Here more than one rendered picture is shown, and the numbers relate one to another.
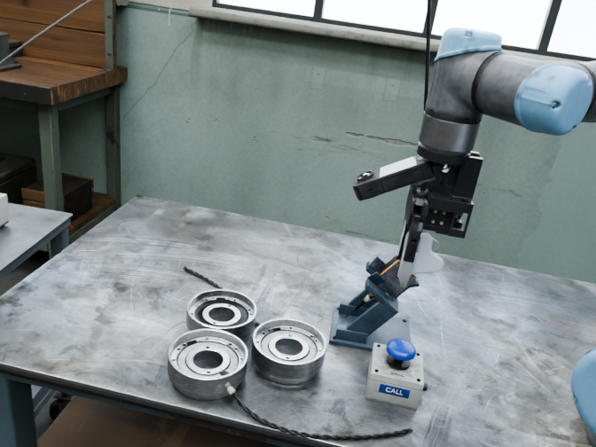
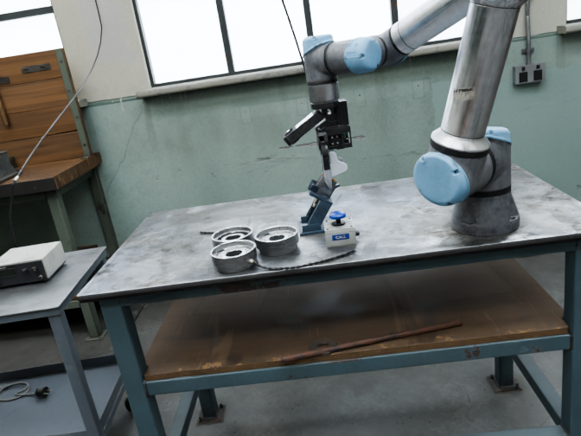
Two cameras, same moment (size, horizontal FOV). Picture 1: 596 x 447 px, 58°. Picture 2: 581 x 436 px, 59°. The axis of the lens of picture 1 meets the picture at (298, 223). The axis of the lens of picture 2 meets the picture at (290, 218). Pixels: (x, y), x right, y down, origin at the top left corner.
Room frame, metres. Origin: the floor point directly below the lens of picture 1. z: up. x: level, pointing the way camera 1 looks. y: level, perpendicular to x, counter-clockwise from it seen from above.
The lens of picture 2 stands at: (-0.54, 0.02, 1.26)
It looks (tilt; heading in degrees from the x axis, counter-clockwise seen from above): 19 degrees down; 357
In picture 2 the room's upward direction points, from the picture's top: 9 degrees counter-clockwise
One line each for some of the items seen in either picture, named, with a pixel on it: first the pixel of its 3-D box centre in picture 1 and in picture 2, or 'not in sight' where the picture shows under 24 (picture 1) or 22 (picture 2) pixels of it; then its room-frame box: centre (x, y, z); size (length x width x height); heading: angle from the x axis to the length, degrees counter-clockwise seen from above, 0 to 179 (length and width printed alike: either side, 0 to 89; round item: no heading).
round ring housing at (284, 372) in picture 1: (288, 351); (277, 240); (0.63, -0.01, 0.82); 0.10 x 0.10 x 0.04
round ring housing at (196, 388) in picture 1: (207, 364); (234, 256); (0.58, 0.09, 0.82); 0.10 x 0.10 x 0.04
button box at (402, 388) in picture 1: (398, 375); (341, 231); (0.60, -0.17, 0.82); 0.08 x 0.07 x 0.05; 82
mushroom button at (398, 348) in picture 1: (398, 359); (338, 221); (0.60, -0.16, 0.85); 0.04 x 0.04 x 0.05
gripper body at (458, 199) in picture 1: (439, 189); (330, 125); (0.73, -0.19, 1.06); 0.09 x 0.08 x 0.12; 85
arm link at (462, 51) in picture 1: (464, 74); (321, 59); (0.72, -0.19, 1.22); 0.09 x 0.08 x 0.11; 38
